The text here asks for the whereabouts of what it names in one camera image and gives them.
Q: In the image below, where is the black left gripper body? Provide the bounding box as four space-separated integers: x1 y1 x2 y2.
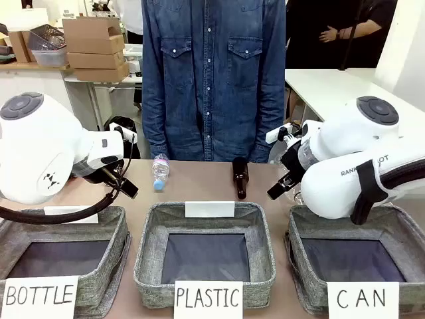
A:
71 158 126 183

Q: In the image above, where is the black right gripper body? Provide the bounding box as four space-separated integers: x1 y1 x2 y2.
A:
280 142 308 183

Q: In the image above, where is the small plastic bottle blue cap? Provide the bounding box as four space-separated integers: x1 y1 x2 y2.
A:
151 153 171 192

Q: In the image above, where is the brown glass bottle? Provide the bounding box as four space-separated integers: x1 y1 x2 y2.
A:
232 156 250 201

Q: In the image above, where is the person left forearm denim sleeve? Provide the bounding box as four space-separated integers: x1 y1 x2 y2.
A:
254 76 286 163

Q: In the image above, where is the person right forearm denim sleeve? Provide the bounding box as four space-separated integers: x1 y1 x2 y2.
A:
141 76 169 161

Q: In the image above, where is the grey fabric basket bottle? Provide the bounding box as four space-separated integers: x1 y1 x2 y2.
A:
0 205 132 319

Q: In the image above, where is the grey fabric basket can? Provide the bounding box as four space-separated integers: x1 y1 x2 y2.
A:
284 202 425 316

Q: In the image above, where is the grey fabric basket plastic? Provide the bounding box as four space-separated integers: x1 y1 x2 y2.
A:
133 201 277 309

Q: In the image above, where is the paper label CAN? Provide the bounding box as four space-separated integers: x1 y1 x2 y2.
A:
325 280 400 319

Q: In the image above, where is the bystander hand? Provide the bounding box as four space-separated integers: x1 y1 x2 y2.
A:
319 26 340 43

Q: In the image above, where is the blank white paper label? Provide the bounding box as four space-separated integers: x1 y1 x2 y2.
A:
184 200 236 219
43 205 100 225

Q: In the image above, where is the black bag on floor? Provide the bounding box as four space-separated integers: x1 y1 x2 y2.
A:
104 116 142 160

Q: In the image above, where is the white side table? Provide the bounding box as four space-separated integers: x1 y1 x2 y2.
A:
284 67 425 123

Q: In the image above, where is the white table with legs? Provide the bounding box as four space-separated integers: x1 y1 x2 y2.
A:
62 74 144 132

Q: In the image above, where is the flat cardboard box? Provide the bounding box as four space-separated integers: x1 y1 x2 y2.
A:
73 62 130 82
66 49 128 70

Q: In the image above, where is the person torso denim shirt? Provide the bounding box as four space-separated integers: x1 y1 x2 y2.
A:
141 0 286 163

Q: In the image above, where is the white appliance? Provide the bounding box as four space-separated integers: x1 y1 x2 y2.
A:
124 43 144 80

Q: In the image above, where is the paper label PLASTIC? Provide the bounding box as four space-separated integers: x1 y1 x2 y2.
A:
173 280 244 319

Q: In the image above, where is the clear plastic storage container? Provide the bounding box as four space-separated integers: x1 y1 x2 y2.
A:
27 25 69 66

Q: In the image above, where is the large open cardboard box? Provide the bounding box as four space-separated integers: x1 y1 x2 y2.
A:
62 16 126 54

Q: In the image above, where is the black pole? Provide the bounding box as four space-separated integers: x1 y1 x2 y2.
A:
340 0 363 71

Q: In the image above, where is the paper label BOTTLE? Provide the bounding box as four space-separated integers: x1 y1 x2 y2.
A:
0 275 80 319

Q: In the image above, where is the bystander in black shirt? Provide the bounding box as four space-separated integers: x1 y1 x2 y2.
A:
285 0 398 70

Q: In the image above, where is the small cardboard box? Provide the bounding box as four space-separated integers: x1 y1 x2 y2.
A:
7 29 37 64

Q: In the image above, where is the bystander in white shirt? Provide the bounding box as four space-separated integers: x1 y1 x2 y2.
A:
112 0 144 107

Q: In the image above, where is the white box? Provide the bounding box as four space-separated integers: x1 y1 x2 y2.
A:
0 7 50 33

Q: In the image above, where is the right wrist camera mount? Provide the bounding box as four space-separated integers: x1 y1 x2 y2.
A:
265 122 303 146

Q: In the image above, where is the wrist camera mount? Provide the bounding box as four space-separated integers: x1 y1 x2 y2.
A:
108 122 137 144
265 122 303 146

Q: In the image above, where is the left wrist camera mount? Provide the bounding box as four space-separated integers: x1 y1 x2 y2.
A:
108 122 137 144

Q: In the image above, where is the black left arm cable sleeve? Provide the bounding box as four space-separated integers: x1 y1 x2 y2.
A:
0 132 139 225

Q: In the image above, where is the black arm cable sleeve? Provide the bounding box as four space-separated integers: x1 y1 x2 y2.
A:
0 132 139 225
350 158 425 227

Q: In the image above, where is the black right arm cable sleeve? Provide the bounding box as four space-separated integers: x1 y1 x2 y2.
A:
350 158 425 227

